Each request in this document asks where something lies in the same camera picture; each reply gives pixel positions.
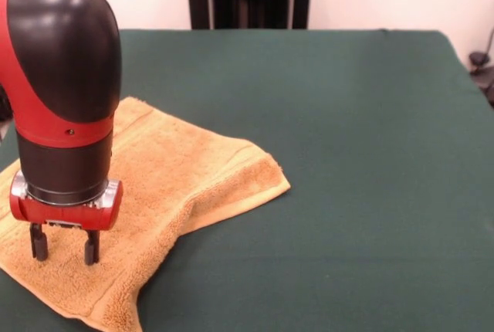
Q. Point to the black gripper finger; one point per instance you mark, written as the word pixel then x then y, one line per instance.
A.
pixel 92 247
pixel 38 241

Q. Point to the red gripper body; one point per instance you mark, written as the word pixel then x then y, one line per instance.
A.
pixel 69 216

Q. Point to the tan terry towel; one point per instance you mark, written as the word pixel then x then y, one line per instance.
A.
pixel 185 162

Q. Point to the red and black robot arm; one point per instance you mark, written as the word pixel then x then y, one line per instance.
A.
pixel 58 77

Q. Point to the dark green table cloth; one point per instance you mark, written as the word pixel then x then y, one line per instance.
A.
pixel 347 154

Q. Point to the grey tripod base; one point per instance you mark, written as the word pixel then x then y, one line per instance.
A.
pixel 478 58

